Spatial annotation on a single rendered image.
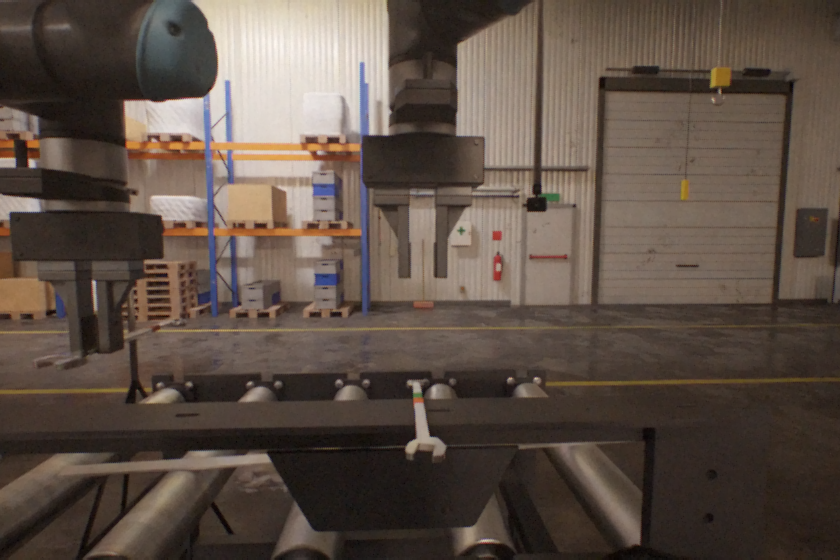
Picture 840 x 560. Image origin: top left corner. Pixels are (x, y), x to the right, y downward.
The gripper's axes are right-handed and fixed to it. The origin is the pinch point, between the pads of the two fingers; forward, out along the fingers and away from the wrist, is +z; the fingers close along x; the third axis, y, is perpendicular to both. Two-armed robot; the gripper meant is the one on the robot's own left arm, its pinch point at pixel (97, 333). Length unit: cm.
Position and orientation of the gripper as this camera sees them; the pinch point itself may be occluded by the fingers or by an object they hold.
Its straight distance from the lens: 61.4
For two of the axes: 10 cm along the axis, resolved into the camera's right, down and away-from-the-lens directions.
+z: 0.0, 10.0, 0.9
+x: -10.0, 0.0, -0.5
